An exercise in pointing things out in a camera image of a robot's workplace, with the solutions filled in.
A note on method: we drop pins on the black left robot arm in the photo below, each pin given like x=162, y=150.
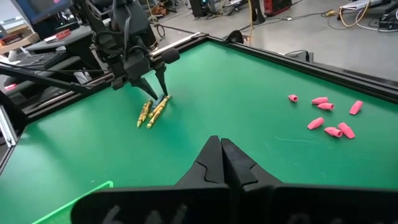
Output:
x=130, y=18

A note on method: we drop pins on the pink eraser cap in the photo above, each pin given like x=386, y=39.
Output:
x=315, y=123
x=346, y=130
x=325, y=106
x=293, y=98
x=356, y=107
x=333, y=132
x=320, y=100

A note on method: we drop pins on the black computer tower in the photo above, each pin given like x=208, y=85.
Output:
x=200, y=7

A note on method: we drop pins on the wooden background workbench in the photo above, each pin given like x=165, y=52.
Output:
x=18, y=43

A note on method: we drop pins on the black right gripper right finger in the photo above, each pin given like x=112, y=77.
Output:
x=295, y=205

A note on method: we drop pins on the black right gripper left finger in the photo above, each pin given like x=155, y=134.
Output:
x=171, y=205

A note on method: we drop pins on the white power strip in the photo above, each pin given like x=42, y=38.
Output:
x=360, y=4

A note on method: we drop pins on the large monitor screen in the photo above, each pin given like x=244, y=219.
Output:
x=40, y=7

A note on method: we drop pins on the grey desk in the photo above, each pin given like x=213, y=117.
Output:
x=68, y=37

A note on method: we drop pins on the black table frame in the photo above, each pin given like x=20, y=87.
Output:
x=342, y=76

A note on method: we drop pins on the red toolbox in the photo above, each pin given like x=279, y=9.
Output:
x=276, y=6

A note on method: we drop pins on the black pillar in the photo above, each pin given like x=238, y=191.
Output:
x=257, y=11

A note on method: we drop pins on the small red box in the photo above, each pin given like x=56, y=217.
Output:
x=62, y=34

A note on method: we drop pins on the white metal bracket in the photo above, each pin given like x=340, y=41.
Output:
x=7, y=127

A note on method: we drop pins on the black keyboard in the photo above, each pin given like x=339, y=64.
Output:
x=40, y=59

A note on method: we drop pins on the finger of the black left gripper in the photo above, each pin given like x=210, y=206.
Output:
x=161, y=77
x=144, y=87

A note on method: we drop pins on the yellow crayon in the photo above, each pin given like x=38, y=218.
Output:
x=147, y=111
x=160, y=106
x=141, y=116
x=154, y=117

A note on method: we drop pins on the green plastic basket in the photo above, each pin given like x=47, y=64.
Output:
x=59, y=214

